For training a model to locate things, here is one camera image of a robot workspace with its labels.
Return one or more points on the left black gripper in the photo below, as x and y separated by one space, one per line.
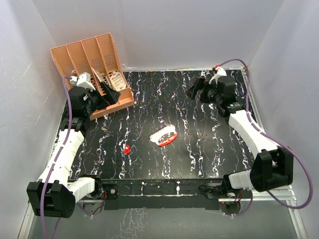
110 98

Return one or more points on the peach desk organizer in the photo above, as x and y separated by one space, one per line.
97 56

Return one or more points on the red key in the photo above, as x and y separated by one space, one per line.
126 149

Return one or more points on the steel key holder red handle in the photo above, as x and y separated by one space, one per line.
164 136

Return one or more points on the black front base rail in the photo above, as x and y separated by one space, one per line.
160 193

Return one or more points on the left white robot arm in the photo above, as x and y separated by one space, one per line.
52 195

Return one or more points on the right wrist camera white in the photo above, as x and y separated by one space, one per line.
218 72

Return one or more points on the white paper card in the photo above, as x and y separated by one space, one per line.
98 75

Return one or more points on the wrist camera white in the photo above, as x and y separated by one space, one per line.
218 72
83 80

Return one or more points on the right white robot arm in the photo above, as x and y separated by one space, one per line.
273 164

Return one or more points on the white labelled packet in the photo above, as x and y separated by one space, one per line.
117 81

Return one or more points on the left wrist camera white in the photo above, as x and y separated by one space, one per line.
83 80

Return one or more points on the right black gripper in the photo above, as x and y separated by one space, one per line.
198 85

